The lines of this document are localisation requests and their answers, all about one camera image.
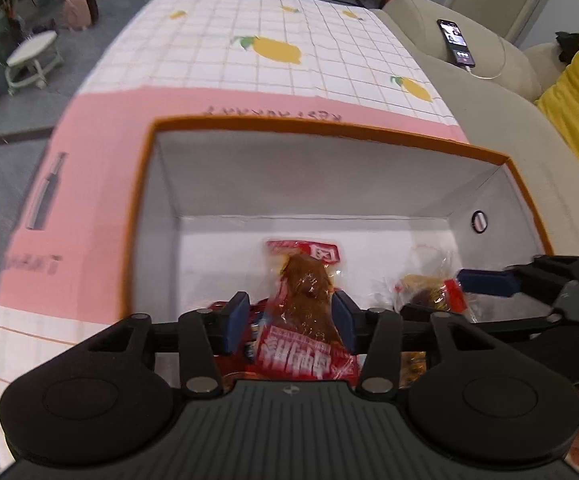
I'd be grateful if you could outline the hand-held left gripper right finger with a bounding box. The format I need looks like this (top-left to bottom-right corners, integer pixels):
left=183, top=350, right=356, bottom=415
left=332, top=291, right=513, bottom=399

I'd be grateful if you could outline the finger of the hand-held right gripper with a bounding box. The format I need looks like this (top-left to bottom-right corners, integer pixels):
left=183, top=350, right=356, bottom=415
left=399, top=304, right=563, bottom=344
left=458, top=255, right=579, bottom=307

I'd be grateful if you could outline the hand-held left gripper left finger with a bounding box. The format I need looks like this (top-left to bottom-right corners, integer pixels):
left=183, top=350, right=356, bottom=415
left=76, top=291, right=250, bottom=399

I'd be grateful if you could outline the large red snack packet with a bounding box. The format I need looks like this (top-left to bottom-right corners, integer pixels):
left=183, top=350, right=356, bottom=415
left=209, top=301, right=271, bottom=379

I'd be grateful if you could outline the red label brown strip packet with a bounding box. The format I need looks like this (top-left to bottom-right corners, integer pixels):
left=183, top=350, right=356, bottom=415
left=263, top=239, right=363, bottom=386

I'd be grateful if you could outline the clear snack packet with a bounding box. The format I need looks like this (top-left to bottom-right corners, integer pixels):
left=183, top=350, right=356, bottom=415
left=393, top=245, right=481, bottom=324

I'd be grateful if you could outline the clear peanut packet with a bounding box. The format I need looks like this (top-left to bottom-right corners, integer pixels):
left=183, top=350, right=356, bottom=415
left=398, top=351, right=429, bottom=389

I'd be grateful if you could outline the white box with orange rim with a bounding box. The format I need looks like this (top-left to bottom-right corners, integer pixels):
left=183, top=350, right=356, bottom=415
left=122, top=116, right=555, bottom=392

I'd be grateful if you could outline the beige sofa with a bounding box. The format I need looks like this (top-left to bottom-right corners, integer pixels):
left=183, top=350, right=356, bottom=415
left=382, top=0, right=579, bottom=267

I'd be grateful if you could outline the black smartphone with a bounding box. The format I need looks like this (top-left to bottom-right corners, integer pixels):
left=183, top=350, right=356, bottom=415
left=437, top=18, right=477, bottom=69

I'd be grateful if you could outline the checkered lemon print tablecloth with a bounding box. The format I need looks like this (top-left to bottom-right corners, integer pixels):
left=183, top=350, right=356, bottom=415
left=0, top=0, right=470, bottom=471

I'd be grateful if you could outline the white round wheeled stool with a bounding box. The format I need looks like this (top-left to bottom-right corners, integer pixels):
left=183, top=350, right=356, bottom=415
left=5, top=30, right=65, bottom=97

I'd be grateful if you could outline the pink container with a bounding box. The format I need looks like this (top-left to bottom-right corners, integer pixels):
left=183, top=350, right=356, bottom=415
left=64, top=0, right=101, bottom=31

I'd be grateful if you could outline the white charging cable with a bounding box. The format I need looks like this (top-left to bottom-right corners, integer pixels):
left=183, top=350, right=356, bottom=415
left=466, top=62, right=509, bottom=82

